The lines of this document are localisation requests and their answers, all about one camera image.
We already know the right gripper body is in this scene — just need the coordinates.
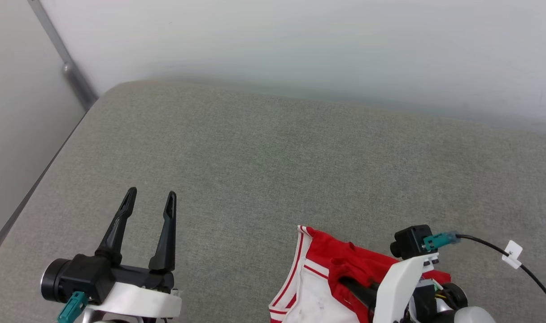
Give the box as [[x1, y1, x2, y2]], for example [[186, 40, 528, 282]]
[[372, 253, 468, 323]]

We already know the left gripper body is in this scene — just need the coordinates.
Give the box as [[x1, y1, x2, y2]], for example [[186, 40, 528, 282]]
[[41, 259, 182, 319]]

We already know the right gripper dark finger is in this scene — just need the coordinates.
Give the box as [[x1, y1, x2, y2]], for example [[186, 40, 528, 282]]
[[340, 278, 379, 310]]

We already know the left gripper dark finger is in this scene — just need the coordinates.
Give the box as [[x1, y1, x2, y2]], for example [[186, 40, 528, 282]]
[[148, 191, 177, 272], [95, 187, 138, 264]]

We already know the red shirt with white sleeves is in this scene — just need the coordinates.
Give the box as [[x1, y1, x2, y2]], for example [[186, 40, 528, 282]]
[[268, 226, 453, 323]]

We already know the grey fabric sofa cushion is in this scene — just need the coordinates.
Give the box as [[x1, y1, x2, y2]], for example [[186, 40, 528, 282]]
[[0, 79, 546, 323]]

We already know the teal right camera connector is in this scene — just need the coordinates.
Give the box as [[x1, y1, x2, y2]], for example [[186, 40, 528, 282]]
[[423, 231, 460, 252]]

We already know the teal camera connector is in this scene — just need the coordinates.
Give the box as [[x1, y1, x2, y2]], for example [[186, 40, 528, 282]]
[[423, 231, 460, 252], [57, 292, 88, 323]]

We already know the teal left camera connector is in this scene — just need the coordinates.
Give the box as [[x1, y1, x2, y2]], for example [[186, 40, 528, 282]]
[[57, 292, 88, 323]]

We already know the black right camera cable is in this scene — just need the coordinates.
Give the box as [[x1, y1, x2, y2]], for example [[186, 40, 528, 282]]
[[457, 233, 546, 314]]

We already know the white cable tag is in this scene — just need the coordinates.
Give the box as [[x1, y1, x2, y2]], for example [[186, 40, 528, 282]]
[[502, 241, 523, 270]]

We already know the grey metal wall strip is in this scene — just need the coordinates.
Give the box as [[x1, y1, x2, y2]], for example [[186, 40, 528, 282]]
[[27, 0, 98, 110]]

